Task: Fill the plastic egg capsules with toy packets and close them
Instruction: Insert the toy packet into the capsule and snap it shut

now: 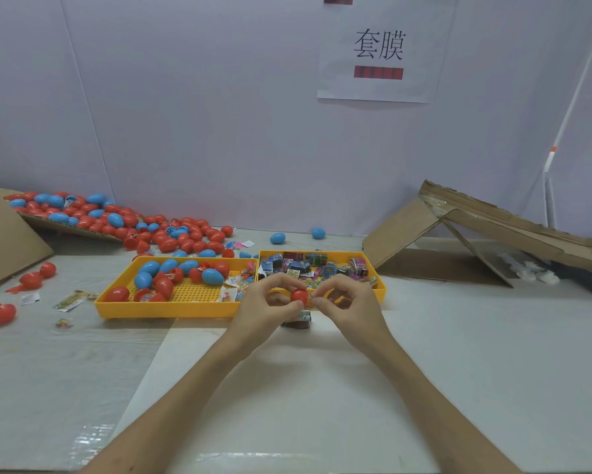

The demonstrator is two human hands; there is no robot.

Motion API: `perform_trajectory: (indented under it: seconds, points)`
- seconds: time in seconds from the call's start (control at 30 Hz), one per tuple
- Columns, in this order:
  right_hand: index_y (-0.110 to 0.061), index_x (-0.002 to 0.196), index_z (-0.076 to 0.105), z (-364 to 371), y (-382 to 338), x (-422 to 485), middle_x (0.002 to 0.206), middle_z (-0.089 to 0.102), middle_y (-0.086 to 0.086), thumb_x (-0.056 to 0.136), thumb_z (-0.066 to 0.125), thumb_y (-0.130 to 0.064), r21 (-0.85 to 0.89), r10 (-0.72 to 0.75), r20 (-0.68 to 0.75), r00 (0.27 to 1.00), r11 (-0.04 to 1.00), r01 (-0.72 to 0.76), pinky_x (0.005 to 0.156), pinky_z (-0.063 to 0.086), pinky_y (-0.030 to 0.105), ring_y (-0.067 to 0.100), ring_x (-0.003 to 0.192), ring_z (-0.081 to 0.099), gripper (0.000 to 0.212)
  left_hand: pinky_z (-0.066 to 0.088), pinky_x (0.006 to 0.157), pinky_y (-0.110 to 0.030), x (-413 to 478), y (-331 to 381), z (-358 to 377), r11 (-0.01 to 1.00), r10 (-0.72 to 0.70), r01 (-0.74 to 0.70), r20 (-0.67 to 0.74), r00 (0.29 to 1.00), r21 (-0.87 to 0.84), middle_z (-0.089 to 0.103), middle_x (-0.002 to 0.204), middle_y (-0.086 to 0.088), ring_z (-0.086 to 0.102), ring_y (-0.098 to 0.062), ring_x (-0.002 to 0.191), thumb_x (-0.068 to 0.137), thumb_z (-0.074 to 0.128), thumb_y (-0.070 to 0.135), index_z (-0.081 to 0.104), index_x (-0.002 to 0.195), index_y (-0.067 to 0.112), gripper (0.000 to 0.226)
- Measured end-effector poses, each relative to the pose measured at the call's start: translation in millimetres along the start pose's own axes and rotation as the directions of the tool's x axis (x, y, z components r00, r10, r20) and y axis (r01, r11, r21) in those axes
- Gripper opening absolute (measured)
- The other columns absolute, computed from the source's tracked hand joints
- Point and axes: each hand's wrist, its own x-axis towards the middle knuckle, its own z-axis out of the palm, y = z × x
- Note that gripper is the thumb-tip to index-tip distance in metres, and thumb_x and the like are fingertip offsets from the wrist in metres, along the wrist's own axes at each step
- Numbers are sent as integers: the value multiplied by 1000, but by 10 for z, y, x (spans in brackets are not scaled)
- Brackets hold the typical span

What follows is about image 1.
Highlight person's right hand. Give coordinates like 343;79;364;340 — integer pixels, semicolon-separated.
309;274;400;359

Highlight person's left hand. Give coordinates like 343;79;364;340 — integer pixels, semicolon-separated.
225;272;307;359

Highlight person's left forearm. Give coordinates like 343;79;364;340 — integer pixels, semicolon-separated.
79;335;252;474

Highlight person's right forearm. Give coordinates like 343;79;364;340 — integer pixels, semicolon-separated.
367;335;524;474

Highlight scatter of small paper stickers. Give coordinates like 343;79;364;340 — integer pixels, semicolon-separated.
216;261;260;303

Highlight pile of colourful toy packets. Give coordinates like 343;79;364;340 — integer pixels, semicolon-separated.
259;251;379;290

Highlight yellow tray with toy packets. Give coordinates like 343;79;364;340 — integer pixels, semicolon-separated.
256;250;387;305

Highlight yellow tray with perforated bottom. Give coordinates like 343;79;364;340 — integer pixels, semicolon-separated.
94;256;260;320

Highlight batch of plastic egg shells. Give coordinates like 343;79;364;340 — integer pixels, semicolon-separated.
102;259;231;303

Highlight folded brown cardboard box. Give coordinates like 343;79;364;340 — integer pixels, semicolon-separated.
362;179;592;289

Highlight heap of red blue eggs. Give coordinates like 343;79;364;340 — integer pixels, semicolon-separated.
4;191;235;258

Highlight white plastic pieces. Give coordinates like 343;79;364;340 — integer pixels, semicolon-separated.
498;253;561;285

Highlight printed paper leaflet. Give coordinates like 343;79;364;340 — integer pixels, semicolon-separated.
52;289;99;312

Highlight white paper sign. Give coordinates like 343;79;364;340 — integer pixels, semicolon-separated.
317;0;459;104

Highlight flat brown cardboard sheet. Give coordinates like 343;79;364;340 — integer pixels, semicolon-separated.
0;178;55;293

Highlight white pole with orange band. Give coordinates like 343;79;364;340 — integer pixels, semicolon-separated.
543;10;592;230

